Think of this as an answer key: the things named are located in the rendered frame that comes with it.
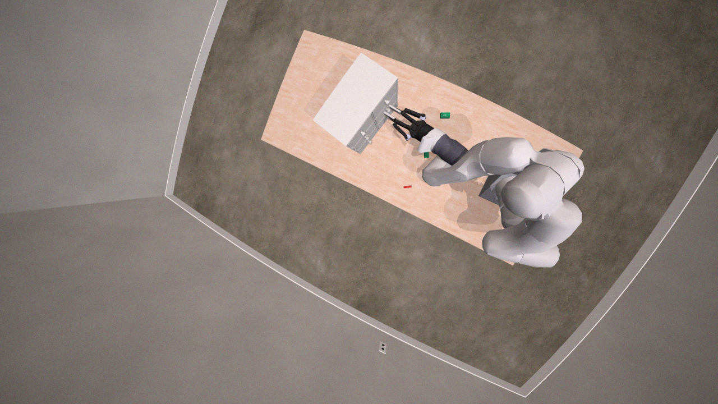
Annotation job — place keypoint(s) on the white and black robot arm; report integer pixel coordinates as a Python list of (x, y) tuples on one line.
[(536, 192)]

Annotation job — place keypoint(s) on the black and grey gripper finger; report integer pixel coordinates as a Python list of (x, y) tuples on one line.
[(405, 113), (397, 122)]

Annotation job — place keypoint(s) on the grey chest of drawers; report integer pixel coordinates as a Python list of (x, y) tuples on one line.
[(354, 98)]

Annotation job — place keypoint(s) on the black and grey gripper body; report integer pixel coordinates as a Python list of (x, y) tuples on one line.
[(424, 130)]

